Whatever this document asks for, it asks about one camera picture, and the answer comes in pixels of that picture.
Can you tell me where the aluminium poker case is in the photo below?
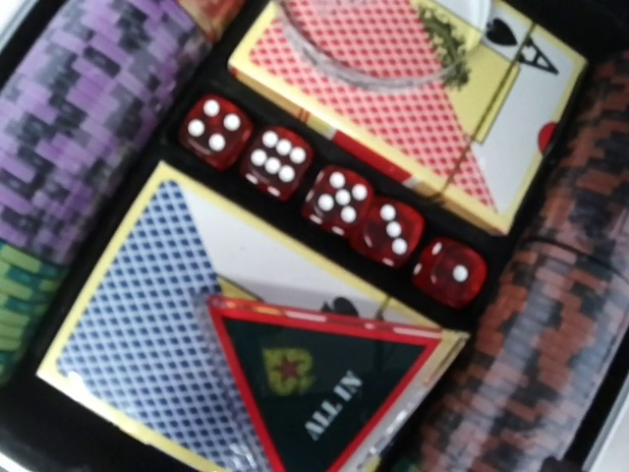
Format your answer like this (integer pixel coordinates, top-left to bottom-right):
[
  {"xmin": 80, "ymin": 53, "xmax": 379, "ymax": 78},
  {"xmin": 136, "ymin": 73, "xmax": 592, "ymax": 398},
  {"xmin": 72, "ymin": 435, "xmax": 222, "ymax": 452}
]
[{"xmin": 1, "ymin": 0, "xmax": 628, "ymax": 471}]

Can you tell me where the black triangular dealer button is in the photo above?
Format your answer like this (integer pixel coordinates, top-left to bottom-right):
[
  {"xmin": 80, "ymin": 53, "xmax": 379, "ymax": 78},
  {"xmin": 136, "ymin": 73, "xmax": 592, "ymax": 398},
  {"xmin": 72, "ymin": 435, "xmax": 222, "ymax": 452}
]
[{"xmin": 207, "ymin": 296, "xmax": 441, "ymax": 471}]

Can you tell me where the blue playing card deck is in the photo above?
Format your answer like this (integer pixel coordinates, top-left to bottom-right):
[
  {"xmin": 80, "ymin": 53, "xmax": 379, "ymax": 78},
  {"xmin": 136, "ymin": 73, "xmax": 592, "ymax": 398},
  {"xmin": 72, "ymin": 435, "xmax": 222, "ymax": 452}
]
[{"xmin": 37, "ymin": 163, "xmax": 468, "ymax": 471}]

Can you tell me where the red playing card deck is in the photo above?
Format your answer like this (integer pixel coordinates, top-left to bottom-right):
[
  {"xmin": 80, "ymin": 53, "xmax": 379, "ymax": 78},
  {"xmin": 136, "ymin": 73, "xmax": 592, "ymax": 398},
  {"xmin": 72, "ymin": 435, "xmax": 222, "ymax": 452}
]
[{"xmin": 228, "ymin": 1, "xmax": 588, "ymax": 235}]

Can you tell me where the clear round plastic lid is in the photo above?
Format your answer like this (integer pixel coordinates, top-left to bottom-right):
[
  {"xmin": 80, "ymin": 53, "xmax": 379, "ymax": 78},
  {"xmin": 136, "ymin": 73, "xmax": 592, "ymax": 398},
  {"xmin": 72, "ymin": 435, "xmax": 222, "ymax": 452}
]
[{"xmin": 274, "ymin": 1, "xmax": 492, "ymax": 92}]

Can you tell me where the green chip stack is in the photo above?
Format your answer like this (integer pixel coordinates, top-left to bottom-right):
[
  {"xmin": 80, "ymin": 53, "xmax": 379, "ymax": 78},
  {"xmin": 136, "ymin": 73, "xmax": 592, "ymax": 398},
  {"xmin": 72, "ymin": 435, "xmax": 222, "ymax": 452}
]
[{"xmin": 1, "ymin": 241, "xmax": 67, "ymax": 386}]

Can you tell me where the red dice row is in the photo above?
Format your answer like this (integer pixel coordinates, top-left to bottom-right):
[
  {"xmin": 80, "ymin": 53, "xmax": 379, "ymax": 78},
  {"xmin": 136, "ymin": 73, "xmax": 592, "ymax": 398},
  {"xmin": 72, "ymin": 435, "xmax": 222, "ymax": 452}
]
[{"xmin": 178, "ymin": 94, "xmax": 488, "ymax": 309}]

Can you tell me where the right poker chip row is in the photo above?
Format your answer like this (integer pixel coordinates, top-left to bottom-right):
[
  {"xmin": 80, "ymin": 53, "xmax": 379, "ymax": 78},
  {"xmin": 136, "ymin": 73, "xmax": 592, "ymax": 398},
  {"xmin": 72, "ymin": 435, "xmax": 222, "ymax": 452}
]
[{"xmin": 414, "ymin": 53, "xmax": 628, "ymax": 471}]

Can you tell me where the poker chip row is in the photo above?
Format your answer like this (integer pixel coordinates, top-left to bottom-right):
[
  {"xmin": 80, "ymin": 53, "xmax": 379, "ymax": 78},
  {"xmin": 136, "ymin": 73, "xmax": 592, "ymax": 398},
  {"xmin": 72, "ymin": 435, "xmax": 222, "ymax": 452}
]
[
  {"xmin": 414, "ymin": 53, "xmax": 628, "ymax": 471},
  {"xmin": 0, "ymin": 0, "xmax": 247, "ymax": 266}
]

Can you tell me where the left poker chip row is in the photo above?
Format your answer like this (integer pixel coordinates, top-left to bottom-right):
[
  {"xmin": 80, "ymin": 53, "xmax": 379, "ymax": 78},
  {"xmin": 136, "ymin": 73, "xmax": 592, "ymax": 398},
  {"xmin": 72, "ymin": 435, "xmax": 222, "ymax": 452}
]
[{"xmin": 0, "ymin": 0, "xmax": 247, "ymax": 266}]

